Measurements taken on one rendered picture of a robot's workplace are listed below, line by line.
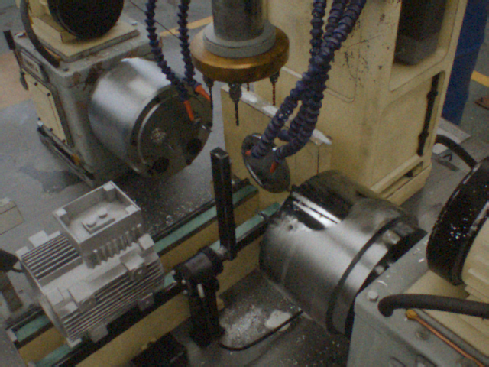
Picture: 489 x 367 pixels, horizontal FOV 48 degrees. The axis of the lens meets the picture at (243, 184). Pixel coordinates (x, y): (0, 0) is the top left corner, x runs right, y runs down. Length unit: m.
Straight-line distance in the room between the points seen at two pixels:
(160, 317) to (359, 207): 0.48
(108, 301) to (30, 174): 0.76
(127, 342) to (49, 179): 0.66
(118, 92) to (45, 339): 0.55
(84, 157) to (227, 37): 0.68
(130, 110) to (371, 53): 0.53
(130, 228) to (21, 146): 0.89
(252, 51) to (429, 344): 0.54
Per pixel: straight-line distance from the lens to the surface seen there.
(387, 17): 1.04
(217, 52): 0.98
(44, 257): 1.00
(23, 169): 1.73
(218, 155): 0.89
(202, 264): 1.01
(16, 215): 1.18
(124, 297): 1.02
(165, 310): 1.16
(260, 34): 1.00
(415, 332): 0.80
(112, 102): 1.30
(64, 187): 1.61
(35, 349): 1.19
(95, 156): 1.51
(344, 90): 1.16
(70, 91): 1.40
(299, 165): 1.15
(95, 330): 1.03
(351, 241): 0.89
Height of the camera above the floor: 1.81
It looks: 42 degrees down
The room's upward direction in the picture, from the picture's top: 3 degrees counter-clockwise
